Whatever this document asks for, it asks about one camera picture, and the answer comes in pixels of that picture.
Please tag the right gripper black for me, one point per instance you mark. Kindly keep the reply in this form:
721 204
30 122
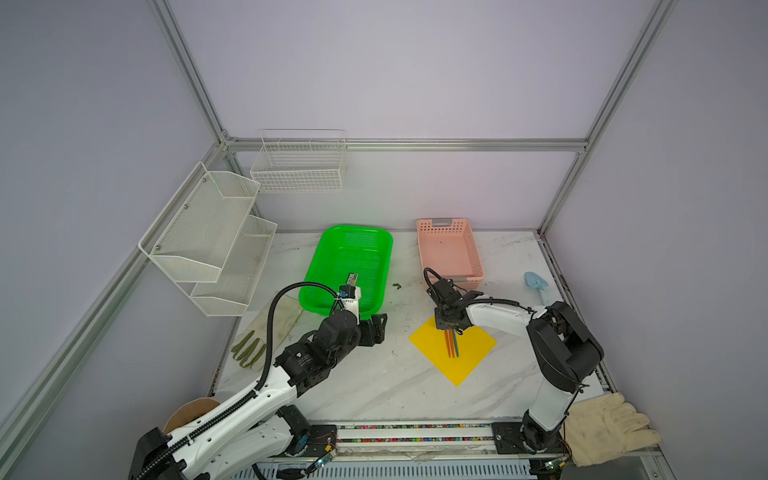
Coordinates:
438 322

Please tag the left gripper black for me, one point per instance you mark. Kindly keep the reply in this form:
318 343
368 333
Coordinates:
377 335

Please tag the orange plastic fork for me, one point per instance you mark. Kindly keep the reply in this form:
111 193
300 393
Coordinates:
444 332

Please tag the yellow paper napkin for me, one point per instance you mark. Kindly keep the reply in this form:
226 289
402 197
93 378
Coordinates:
474 345

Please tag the pink plastic basket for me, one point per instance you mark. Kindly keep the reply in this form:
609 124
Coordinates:
448 247

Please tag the green plastic basket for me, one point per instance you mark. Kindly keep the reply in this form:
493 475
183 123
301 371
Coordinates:
344 250

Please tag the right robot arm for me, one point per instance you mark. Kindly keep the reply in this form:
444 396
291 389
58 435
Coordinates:
564 348

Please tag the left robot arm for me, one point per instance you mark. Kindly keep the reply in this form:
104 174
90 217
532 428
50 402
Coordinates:
299 367

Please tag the light blue garden trowel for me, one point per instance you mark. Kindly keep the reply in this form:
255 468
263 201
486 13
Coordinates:
537 283

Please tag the cream work glove right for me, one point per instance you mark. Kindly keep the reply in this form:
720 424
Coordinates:
604 428

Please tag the white mesh two-tier shelf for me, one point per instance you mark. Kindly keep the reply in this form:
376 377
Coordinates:
210 243

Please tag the paper bag with greens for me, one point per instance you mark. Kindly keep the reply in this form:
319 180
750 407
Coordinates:
190 411

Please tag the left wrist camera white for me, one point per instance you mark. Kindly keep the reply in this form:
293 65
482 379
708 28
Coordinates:
349 296

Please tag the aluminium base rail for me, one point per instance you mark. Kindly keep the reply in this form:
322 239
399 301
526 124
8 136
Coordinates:
400 437

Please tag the white wire basket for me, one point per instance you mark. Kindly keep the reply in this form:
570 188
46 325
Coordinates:
300 161

